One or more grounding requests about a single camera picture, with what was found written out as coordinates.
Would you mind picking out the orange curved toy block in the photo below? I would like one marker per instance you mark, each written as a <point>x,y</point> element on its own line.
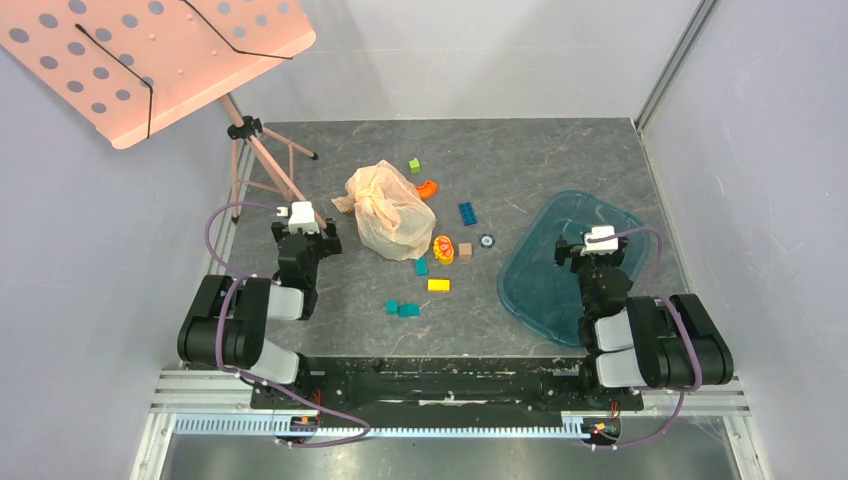
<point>427,190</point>

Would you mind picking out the yellow orange toy piece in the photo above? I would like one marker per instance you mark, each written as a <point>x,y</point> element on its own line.
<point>443,250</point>

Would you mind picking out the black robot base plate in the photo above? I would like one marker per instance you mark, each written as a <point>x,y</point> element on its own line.
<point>351,383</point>

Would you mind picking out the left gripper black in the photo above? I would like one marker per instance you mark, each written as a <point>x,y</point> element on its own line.
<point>328,246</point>

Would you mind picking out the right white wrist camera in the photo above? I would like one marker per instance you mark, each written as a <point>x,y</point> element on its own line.
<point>600,240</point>

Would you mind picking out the blue lego brick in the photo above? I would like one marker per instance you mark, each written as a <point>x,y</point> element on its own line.
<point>467,214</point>

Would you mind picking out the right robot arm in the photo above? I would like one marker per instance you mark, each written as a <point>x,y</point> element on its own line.
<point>640,342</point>

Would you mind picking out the brown wooden cube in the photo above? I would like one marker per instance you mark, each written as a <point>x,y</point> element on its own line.
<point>464,251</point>

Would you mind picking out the translucent orange plastic bag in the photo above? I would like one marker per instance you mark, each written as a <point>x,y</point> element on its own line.
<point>391,218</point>

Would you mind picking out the green cube block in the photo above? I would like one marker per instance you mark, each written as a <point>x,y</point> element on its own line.
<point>414,166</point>

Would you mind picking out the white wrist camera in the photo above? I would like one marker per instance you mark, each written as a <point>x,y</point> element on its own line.
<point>299,217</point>
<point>600,240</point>

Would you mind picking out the teal block near bag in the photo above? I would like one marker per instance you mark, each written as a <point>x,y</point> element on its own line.
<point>421,266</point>

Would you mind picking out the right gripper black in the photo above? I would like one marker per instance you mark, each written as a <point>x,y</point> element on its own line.
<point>566,251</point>

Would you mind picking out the teal transparent plastic tray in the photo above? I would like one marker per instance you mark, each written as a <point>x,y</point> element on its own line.
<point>539,294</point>

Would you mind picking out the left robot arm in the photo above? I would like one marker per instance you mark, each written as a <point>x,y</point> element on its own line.
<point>236,314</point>

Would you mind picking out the teal cube block left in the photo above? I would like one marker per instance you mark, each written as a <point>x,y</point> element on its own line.
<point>392,307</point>

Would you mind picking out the teal cube block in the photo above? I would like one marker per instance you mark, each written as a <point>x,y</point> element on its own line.
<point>408,310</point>
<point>392,307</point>

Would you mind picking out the teal cube block right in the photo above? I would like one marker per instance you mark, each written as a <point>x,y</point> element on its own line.
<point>408,310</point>

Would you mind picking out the pink music stand tripod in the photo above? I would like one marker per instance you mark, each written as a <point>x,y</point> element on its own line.
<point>246,130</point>

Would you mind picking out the aluminium frame rail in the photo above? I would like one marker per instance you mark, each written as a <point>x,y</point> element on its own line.
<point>192,402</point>

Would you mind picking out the pink perforated music stand desk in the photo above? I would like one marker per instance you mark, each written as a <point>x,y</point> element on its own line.
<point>133,68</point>

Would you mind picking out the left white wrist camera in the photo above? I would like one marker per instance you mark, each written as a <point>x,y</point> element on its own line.
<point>299,217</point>

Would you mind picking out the yellow rectangular block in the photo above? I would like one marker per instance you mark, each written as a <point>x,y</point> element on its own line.
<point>439,285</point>

